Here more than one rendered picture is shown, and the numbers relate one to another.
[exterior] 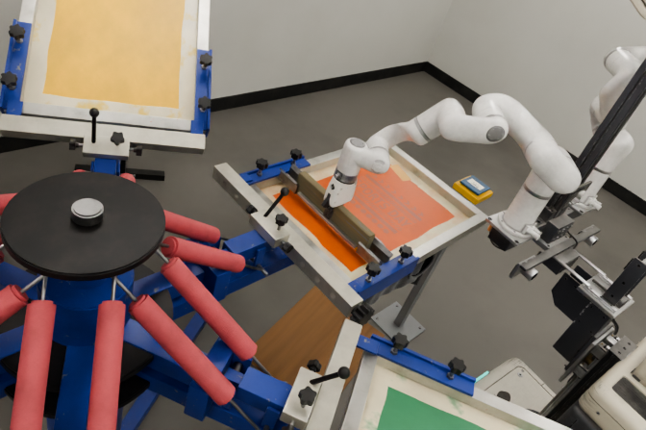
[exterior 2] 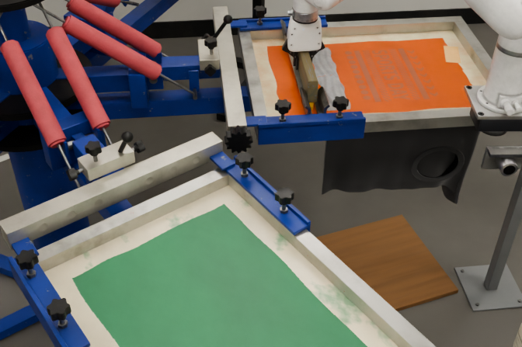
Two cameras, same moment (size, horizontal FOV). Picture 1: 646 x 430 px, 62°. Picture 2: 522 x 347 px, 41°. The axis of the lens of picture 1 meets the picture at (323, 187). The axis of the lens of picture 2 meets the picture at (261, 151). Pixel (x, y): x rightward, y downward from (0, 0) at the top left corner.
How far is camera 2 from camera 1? 131 cm
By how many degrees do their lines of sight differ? 37
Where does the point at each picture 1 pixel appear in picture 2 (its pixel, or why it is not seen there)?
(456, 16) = not seen: outside the picture
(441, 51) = not seen: outside the picture
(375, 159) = not seen: outside the picture
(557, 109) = not seen: outside the picture
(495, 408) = (312, 254)
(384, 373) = (230, 194)
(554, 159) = not seen: outside the picture
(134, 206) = not seen: outside the picture
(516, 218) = (488, 85)
